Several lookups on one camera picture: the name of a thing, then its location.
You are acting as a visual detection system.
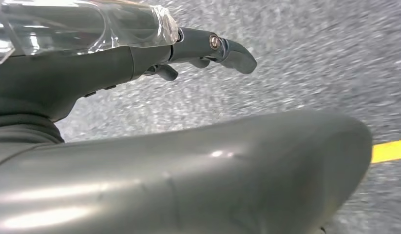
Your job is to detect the yellow floor tape strip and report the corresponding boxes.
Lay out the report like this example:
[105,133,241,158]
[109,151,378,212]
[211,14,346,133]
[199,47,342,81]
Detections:
[370,139,401,164]

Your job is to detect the grey robot thigh shell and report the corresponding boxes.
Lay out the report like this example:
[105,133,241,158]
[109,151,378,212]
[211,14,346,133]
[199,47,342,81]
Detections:
[0,109,374,234]

